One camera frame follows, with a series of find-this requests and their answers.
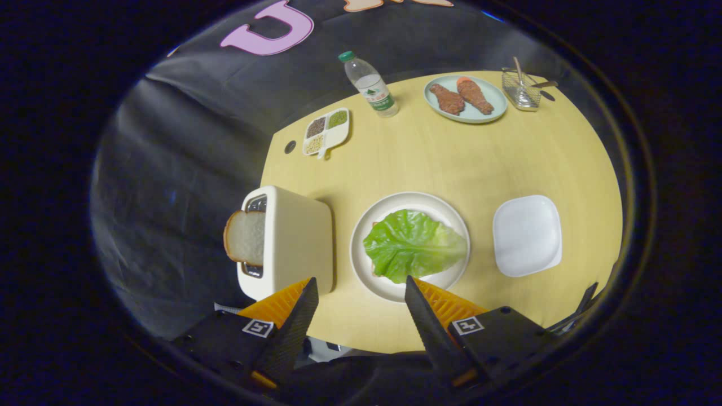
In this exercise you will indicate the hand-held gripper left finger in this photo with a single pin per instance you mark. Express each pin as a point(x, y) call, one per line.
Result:
point(293, 330)

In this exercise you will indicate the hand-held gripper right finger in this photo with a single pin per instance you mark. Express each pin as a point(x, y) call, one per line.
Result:
point(434, 330)

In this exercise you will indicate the green lettuce leaf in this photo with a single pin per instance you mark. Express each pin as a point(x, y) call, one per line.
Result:
point(412, 245)

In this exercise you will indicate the cream white toaster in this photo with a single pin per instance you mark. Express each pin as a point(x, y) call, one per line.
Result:
point(296, 239)

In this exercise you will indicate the white bread slice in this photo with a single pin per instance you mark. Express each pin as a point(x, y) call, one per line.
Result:
point(245, 237)

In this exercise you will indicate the round white plate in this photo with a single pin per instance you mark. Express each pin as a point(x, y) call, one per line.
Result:
point(395, 211)

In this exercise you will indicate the square white plate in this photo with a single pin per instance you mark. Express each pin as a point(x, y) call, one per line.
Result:
point(527, 235)

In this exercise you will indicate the divided white bean dish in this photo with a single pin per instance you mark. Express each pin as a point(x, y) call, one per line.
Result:
point(326, 132)

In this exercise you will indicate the black backdrop cloth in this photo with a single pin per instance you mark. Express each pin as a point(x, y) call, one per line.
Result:
point(214, 113)

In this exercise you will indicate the brown fried chicken drumstick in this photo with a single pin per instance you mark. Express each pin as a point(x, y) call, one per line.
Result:
point(448, 99)

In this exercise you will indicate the orange tipped fried chicken drumstick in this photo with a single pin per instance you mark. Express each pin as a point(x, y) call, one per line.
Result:
point(475, 95)

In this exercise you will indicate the light blue oval plate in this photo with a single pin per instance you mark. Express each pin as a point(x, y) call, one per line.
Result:
point(496, 98)

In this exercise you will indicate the clear plastic water bottle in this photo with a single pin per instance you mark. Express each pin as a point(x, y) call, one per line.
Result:
point(372, 87)

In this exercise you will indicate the metal spoon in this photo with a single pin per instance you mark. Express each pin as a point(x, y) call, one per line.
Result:
point(544, 85)

